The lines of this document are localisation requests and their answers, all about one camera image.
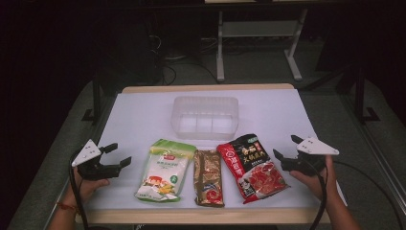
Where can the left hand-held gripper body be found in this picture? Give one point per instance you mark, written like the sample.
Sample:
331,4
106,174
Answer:
95,169

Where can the white metal desk frame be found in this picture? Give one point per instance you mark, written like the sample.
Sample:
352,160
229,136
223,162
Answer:
258,28

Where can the person's left hand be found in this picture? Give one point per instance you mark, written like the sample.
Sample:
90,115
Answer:
87,190

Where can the white table sheet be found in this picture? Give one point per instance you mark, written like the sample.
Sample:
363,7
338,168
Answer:
140,118

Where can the brown and gold packet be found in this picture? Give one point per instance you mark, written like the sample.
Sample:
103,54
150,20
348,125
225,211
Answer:
208,179

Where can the grey metal rail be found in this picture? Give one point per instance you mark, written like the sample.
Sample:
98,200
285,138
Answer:
376,153
79,166

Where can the red and black packet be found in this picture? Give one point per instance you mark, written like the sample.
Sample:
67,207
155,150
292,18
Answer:
253,169

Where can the green and white packet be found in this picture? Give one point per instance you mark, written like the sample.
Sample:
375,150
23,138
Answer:
166,169

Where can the clear plastic container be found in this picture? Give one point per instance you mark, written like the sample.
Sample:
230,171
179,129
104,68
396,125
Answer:
205,118

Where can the person's right hand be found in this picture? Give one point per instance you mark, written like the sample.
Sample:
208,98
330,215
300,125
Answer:
314,185

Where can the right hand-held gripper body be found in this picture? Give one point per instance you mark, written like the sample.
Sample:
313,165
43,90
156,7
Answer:
314,150

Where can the black metal stand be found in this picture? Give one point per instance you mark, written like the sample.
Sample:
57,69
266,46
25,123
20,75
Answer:
96,99
360,96

